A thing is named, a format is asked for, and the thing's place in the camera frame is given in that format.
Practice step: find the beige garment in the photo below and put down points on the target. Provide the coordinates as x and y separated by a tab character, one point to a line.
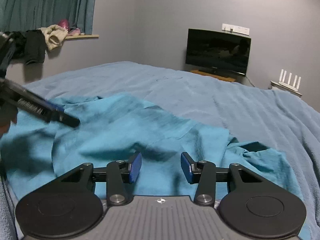
55	38

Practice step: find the black flat screen television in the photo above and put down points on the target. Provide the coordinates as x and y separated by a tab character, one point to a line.
217	51

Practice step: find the white wifi router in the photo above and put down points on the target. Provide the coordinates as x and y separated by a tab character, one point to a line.
275	84

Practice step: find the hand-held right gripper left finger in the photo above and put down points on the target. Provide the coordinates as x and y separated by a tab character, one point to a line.
135	167

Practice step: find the teal jacket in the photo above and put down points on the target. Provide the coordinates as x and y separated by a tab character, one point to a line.
120	130

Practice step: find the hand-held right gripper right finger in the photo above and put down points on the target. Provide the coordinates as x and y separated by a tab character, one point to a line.
186	168

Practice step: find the pink shiny item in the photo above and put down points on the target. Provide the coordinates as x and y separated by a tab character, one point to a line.
64	24

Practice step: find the wooden television stand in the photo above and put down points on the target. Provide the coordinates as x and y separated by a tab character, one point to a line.
220	77

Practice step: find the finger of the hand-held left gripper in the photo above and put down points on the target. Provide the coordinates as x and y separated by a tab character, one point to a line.
67	120
57	107

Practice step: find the white router with antennas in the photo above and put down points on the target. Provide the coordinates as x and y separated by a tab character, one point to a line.
290	83

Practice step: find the light blue bed blanket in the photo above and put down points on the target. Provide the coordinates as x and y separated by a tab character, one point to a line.
225	105

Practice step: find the white wall socket strip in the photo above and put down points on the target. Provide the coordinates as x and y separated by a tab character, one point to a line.
237	29

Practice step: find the teal window curtain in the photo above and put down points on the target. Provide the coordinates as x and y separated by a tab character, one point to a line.
50	5

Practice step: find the pink and purple cloth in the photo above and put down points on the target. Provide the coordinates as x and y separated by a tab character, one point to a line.
75	31

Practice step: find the wooden window sill shelf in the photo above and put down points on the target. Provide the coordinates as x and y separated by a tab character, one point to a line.
85	36

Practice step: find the black garment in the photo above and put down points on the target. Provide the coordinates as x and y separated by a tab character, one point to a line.
33	46

